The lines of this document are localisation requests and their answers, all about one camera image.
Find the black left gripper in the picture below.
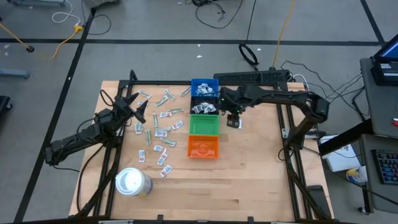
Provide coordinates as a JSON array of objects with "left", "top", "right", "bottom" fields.
[{"left": 112, "top": 92, "right": 149, "bottom": 125}]

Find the green plastic basket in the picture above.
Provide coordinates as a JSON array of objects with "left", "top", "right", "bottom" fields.
[{"left": 188, "top": 114, "right": 220, "bottom": 136}]

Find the black plastic basket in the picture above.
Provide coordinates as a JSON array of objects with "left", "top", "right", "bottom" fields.
[{"left": 189, "top": 96, "right": 220, "bottom": 116}]

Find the blue plastic basket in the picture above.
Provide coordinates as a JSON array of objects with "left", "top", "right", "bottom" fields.
[{"left": 190, "top": 78, "right": 220, "bottom": 98}]

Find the orange plastic basket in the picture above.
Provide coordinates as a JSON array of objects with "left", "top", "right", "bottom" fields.
[{"left": 187, "top": 134, "right": 220, "bottom": 159}]

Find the black desk beam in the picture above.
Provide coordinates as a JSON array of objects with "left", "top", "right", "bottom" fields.
[{"left": 317, "top": 118, "right": 374, "bottom": 156}]

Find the black flat pad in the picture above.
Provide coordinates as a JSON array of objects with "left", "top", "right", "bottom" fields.
[{"left": 307, "top": 184, "right": 333, "bottom": 220}]

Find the black chair base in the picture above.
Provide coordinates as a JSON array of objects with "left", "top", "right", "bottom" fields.
[{"left": 0, "top": 95, "right": 13, "bottom": 119}]

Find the yellow-label wipes canister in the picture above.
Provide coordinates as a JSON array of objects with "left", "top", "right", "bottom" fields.
[{"left": 345, "top": 166, "right": 369, "bottom": 184}]

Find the long grey floor bar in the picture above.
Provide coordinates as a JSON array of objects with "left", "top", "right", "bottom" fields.
[{"left": 7, "top": 0, "right": 66, "bottom": 7}]

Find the grey desk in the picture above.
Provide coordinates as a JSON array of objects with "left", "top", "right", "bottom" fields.
[{"left": 359, "top": 57, "right": 398, "bottom": 139}]

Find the black labelled device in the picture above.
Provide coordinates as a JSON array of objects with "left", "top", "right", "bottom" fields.
[{"left": 369, "top": 60, "right": 398, "bottom": 87}]

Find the black keyboard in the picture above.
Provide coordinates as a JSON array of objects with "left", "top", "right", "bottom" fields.
[{"left": 371, "top": 148, "right": 398, "bottom": 185}]

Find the black laptop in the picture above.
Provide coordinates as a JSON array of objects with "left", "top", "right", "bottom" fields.
[{"left": 372, "top": 32, "right": 398, "bottom": 63}]

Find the grey cart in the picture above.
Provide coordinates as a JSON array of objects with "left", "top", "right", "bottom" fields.
[{"left": 357, "top": 133, "right": 398, "bottom": 215}]

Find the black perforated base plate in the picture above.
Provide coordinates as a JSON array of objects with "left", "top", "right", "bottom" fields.
[{"left": 213, "top": 69, "right": 290, "bottom": 85}]

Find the black left wrist camera cable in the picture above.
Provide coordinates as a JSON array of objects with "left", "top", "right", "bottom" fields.
[{"left": 98, "top": 89, "right": 116, "bottom": 108}]

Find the black hanging cable with coil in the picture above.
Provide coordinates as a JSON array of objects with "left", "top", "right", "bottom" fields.
[{"left": 238, "top": 0, "right": 261, "bottom": 72}]

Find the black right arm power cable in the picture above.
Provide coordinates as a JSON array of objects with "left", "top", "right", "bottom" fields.
[{"left": 276, "top": 146, "right": 292, "bottom": 161}]

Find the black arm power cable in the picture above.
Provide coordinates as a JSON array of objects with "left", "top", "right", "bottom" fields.
[
  {"left": 276, "top": 146, "right": 292, "bottom": 161},
  {"left": 75, "top": 143, "right": 106, "bottom": 215}
]

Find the white cable at frame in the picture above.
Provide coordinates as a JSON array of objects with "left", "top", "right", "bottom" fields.
[{"left": 291, "top": 73, "right": 310, "bottom": 91}]

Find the tangled black floor cable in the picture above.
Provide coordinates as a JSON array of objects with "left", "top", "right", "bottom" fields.
[{"left": 190, "top": 0, "right": 245, "bottom": 30}]

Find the looped black floor cable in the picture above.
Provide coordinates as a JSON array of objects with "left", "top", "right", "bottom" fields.
[{"left": 80, "top": 0, "right": 112, "bottom": 36}]

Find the thick yellow hanging cable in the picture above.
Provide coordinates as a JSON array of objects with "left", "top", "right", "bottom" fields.
[{"left": 271, "top": 0, "right": 297, "bottom": 70}]

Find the yellow extension cable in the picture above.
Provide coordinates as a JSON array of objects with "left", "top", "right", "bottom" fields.
[{"left": 0, "top": 23, "right": 85, "bottom": 60}]

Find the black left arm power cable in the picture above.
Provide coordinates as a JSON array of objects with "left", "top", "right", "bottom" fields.
[{"left": 75, "top": 143, "right": 106, "bottom": 215}]

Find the black desk cable bundle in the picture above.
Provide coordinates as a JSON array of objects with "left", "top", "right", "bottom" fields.
[{"left": 279, "top": 60, "right": 371, "bottom": 121}]

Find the white floor cable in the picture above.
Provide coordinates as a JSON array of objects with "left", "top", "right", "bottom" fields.
[{"left": 50, "top": 0, "right": 82, "bottom": 26}]

